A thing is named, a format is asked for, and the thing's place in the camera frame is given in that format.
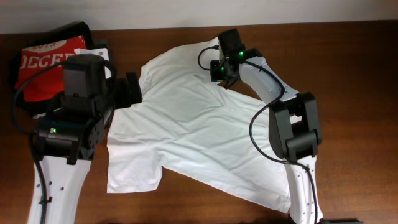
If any white t-shirt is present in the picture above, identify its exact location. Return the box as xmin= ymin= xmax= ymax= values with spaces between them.
xmin=107 ymin=39 xmax=290 ymax=212

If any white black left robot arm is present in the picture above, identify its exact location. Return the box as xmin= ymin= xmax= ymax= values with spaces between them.
xmin=28 ymin=54 xmax=142 ymax=223

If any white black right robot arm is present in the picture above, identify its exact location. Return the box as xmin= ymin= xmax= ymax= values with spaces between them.
xmin=210 ymin=29 xmax=323 ymax=223

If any dark navy folded garment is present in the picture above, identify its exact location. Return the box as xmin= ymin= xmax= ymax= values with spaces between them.
xmin=90 ymin=39 xmax=108 ymax=50

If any red soccer folded shirt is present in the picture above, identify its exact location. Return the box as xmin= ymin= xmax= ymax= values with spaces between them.
xmin=14 ymin=35 xmax=88 ymax=103

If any black folded shirt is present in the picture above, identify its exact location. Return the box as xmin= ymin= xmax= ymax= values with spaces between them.
xmin=9 ymin=22 xmax=93 ymax=118

